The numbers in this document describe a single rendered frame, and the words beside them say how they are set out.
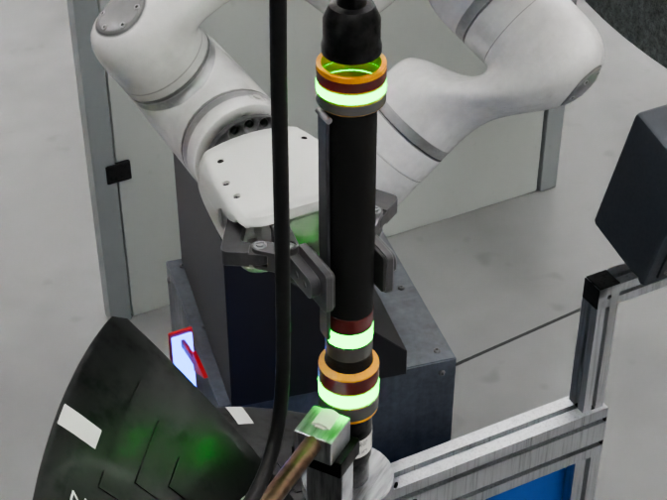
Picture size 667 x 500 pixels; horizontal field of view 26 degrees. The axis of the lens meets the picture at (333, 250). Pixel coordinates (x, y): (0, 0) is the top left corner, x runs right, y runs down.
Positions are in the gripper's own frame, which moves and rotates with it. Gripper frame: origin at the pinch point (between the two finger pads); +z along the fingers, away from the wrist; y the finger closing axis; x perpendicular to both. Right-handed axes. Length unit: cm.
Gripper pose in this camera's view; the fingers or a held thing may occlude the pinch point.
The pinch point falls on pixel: (345, 269)
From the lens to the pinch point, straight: 97.2
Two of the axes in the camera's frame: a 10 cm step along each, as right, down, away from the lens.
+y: -8.9, 2.8, -3.7
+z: 4.6, 5.3, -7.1
